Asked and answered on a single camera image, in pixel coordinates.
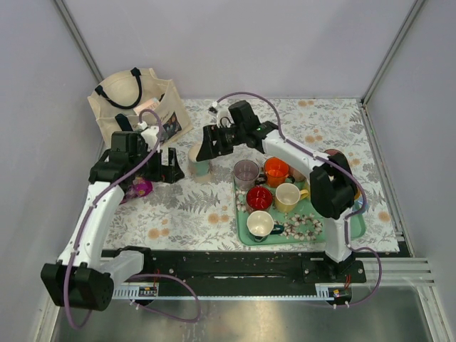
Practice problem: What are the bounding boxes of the beige canvas tote bag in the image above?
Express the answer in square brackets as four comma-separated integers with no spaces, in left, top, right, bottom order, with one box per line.
[88,68,193,147]

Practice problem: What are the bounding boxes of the green hummingbird tray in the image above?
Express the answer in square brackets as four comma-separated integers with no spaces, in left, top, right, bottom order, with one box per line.
[232,165,368,247]

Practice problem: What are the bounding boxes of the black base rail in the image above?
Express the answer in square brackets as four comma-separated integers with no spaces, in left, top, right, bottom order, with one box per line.
[101,245,367,299]

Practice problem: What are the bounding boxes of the small pale pink mug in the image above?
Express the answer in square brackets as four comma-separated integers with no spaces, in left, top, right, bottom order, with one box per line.
[289,166,306,182]

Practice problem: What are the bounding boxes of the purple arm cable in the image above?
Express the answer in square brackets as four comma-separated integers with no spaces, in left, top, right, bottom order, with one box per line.
[215,91,383,309]
[63,109,202,329]

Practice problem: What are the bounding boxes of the orange mug black handle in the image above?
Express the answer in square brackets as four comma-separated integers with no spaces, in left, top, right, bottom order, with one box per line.
[256,157,295,188]

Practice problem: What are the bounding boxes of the lilac mug black handle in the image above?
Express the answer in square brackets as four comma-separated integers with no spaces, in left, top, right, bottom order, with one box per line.
[233,160,266,191]

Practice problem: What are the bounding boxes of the red mug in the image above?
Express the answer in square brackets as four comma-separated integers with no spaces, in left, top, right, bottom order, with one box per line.
[246,186,273,213]

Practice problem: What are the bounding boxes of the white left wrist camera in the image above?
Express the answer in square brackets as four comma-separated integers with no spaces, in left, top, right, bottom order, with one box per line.
[138,121,167,152]

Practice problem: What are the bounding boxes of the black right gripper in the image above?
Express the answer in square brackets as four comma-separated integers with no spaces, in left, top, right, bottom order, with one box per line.
[197,124,246,162]

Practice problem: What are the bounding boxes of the dark green mug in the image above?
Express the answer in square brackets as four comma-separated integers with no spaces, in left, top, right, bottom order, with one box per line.
[247,210,285,243]

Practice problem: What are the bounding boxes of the purple snack packet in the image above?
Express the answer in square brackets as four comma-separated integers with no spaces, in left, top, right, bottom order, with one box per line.
[120,177,153,204]

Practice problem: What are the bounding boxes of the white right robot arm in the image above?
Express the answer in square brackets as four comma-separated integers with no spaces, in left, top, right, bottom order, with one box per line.
[196,100,358,282]

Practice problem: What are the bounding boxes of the blue glazed mug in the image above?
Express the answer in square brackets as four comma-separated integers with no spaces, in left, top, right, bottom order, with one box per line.
[353,190,369,212]

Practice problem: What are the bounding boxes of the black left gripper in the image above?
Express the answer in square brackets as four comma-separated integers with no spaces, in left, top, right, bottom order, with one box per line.
[130,144,184,184]

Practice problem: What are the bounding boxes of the cream floral mug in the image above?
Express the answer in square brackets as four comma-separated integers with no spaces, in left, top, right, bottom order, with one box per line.
[188,142,211,183]

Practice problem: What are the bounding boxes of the tall pink floral mug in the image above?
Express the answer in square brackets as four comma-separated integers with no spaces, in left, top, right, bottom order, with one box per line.
[324,149,344,160]

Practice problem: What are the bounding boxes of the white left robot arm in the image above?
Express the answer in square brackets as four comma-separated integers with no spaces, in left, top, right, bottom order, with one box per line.
[41,126,185,311]

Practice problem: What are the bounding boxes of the floral table mat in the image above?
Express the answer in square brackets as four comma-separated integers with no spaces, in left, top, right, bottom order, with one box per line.
[105,99,399,252]

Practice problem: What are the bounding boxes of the yellow mug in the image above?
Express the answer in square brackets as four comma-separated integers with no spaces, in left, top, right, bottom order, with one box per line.
[274,183,309,213]

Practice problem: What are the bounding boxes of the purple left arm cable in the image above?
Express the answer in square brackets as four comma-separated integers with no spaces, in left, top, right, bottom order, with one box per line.
[63,109,202,329]

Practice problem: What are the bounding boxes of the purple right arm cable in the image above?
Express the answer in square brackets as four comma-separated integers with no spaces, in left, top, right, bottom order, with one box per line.
[215,91,383,309]

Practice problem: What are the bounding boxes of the pink box in bag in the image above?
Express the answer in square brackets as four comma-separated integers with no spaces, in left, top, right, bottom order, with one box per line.
[134,98,160,115]

